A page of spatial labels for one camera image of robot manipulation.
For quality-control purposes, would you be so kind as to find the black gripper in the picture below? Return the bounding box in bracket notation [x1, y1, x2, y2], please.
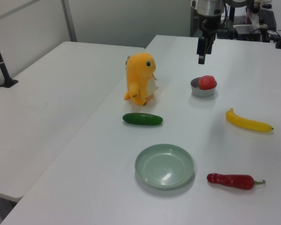
[197, 15, 221, 65]

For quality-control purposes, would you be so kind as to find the yellow toy banana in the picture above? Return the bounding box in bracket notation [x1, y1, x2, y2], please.
[225, 107, 274, 135]

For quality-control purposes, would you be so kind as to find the pale green plastic plate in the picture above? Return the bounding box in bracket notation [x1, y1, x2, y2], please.
[134, 143, 195, 190]

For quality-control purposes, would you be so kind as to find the black thin upright pole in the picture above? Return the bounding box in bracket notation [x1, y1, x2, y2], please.
[229, 4, 237, 26]

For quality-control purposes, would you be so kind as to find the grey metal bowl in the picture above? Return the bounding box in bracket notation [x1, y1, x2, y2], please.
[190, 77, 218, 98]

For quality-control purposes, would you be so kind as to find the black desk device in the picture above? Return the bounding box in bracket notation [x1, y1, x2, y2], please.
[233, 23, 270, 42]

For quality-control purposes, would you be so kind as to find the black keyboard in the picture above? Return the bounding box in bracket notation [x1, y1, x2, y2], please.
[259, 8, 278, 30]

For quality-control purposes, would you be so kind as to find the orange plush dinosaur toy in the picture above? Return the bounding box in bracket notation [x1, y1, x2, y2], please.
[124, 52, 160, 106]

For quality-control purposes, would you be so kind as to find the green toy cucumber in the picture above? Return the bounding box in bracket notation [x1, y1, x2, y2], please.
[122, 112, 164, 127]

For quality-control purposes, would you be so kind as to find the red toy chili pepper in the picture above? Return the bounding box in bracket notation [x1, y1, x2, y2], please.
[206, 172, 266, 190]

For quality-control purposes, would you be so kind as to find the white side table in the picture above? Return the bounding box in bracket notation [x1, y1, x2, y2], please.
[0, 41, 146, 203]

